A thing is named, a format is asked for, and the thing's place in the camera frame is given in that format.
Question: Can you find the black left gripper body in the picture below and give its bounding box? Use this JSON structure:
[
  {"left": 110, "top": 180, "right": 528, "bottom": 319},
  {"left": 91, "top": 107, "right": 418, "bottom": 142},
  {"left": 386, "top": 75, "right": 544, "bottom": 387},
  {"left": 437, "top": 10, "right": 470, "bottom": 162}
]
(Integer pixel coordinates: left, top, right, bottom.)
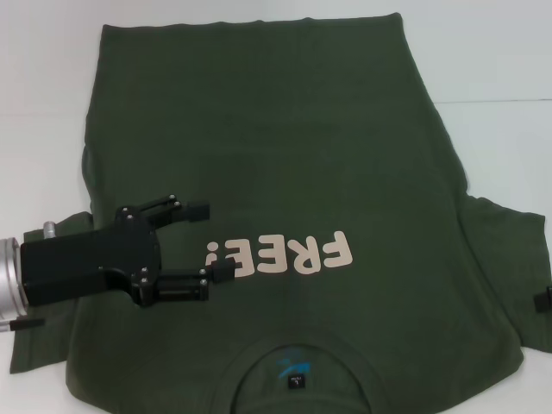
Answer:
[{"left": 19, "top": 205, "right": 161, "bottom": 309}]

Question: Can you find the dark green FREE T-shirt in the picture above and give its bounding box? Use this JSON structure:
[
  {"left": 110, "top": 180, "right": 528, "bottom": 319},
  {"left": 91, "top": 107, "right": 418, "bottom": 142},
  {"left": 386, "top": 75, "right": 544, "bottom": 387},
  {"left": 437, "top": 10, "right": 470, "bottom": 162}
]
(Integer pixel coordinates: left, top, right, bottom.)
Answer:
[{"left": 9, "top": 12, "right": 552, "bottom": 414}]

